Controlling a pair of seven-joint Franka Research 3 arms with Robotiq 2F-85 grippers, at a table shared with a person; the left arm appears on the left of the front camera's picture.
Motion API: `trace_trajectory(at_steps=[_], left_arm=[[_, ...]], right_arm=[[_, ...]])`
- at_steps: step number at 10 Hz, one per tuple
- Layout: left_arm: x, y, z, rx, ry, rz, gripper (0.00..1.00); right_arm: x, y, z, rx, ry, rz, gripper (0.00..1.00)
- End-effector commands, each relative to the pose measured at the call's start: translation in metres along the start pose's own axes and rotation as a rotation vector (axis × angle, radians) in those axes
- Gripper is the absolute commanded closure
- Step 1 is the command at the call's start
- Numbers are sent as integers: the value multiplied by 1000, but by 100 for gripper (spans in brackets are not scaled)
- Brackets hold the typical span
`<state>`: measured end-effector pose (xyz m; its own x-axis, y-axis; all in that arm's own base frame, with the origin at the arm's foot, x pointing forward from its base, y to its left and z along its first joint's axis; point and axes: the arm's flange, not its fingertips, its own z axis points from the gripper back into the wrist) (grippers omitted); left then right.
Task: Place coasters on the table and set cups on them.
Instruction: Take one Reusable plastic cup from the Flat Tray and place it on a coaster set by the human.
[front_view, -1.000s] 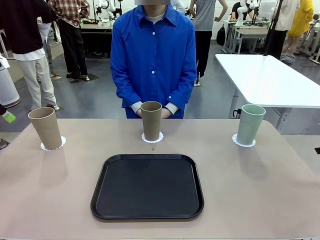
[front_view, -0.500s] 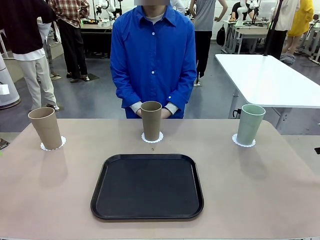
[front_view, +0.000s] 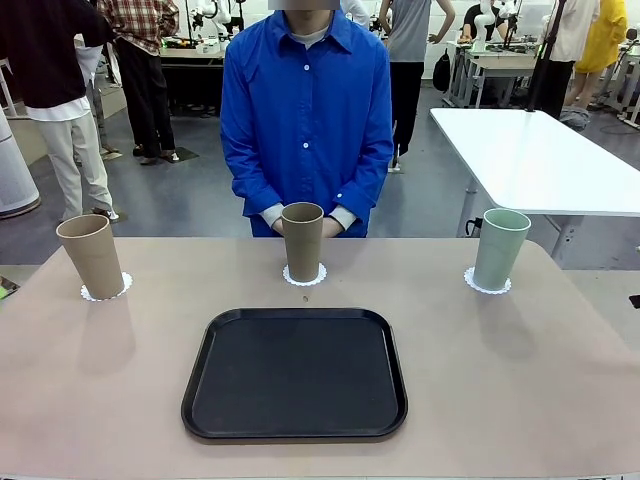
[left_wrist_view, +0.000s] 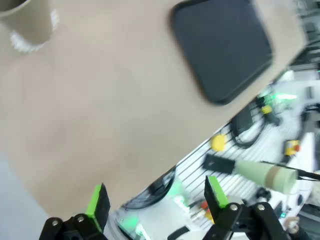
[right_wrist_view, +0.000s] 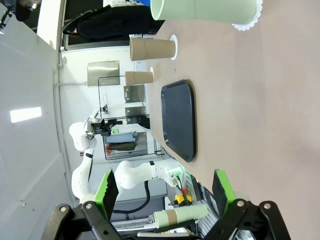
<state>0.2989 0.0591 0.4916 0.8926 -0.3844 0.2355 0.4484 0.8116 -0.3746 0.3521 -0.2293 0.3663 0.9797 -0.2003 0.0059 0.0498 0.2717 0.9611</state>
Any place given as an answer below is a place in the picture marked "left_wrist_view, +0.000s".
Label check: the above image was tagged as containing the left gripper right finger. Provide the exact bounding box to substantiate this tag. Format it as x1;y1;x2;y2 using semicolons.
203;175;286;240

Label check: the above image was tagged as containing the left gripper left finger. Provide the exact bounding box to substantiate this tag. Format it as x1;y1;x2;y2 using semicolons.
38;183;112;240

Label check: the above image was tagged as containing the white scalloped paper coaster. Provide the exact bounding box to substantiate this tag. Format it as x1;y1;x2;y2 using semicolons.
9;8;60;54

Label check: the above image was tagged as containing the tan tall cup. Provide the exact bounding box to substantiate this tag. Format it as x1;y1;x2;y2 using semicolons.
0;0;57;43
266;166;279;191

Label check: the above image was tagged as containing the black rectangular box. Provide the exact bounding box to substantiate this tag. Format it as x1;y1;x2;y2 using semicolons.
202;153;237;175

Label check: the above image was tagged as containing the pale green tall cup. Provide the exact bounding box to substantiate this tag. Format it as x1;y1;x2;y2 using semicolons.
233;159;271;187
274;167;299;194

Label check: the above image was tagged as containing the yellow round cap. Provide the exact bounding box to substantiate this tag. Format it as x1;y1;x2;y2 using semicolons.
209;134;227;152

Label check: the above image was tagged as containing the yellow emergency stop box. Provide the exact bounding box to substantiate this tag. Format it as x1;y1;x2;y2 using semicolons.
283;139;301;157

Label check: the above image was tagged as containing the black yellow hand tool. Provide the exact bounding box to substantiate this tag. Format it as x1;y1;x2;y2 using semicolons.
257;97;281;123

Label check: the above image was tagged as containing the black plastic tray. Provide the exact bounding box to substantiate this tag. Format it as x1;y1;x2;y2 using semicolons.
169;0;277;106

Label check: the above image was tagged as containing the coiled black cable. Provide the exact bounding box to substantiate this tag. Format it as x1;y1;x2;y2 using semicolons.
229;109;266;150

